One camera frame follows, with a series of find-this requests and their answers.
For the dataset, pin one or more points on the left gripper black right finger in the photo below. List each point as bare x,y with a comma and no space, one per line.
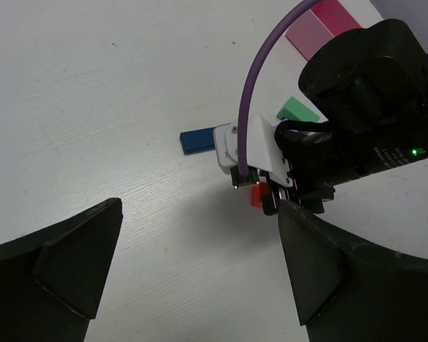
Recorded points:
347,288

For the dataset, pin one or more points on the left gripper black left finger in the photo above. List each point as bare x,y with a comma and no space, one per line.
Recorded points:
52,280

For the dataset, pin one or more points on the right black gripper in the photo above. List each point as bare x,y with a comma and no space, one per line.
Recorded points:
320,156

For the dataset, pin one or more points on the green wood block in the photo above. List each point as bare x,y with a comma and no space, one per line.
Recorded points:
293,109

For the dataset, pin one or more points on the red wood block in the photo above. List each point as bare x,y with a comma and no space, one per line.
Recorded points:
257,194

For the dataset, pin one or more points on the dark blue wood block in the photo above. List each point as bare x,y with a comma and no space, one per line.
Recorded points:
196,141

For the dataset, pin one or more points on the pink plastic box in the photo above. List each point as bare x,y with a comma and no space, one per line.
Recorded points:
317,26

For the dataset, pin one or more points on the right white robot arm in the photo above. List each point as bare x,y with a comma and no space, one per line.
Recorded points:
371,85

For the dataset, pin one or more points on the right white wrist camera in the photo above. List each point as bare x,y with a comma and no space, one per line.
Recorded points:
262,151

